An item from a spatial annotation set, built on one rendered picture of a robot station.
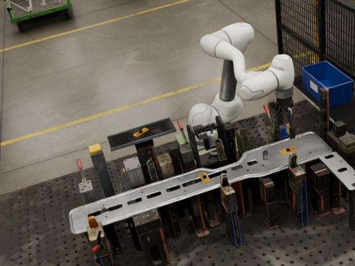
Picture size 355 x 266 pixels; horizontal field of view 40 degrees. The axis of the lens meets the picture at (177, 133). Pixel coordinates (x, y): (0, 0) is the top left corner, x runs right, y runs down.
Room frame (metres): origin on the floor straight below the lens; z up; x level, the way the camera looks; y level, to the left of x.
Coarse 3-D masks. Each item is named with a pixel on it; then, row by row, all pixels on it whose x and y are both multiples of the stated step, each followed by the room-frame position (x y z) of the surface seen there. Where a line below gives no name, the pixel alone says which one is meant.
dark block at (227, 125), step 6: (228, 126) 2.22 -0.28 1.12; (228, 132) 2.19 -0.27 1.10; (234, 132) 2.19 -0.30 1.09; (228, 138) 2.19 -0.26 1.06; (234, 138) 2.20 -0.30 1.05; (228, 144) 2.19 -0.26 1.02; (234, 144) 2.20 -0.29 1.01; (234, 150) 2.20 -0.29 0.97; (234, 156) 2.20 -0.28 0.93; (228, 162) 2.24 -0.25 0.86; (234, 162) 2.20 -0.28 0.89
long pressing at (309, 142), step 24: (288, 144) 2.11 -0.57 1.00; (312, 144) 2.07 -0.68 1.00; (216, 168) 2.03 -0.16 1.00; (240, 168) 1.99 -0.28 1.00; (264, 168) 1.95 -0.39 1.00; (144, 192) 1.96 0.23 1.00; (168, 192) 1.92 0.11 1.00; (192, 192) 1.89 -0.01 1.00; (72, 216) 1.89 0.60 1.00; (96, 216) 1.86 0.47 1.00; (120, 216) 1.82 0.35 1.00
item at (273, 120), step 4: (268, 104) 2.22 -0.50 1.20; (272, 104) 2.20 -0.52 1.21; (272, 108) 2.21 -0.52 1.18; (272, 112) 2.20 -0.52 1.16; (272, 116) 2.19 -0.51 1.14; (276, 116) 2.19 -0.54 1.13; (272, 120) 2.19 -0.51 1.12; (276, 120) 2.20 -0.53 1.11; (272, 124) 2.19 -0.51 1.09; (276, 124) 2.20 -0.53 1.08
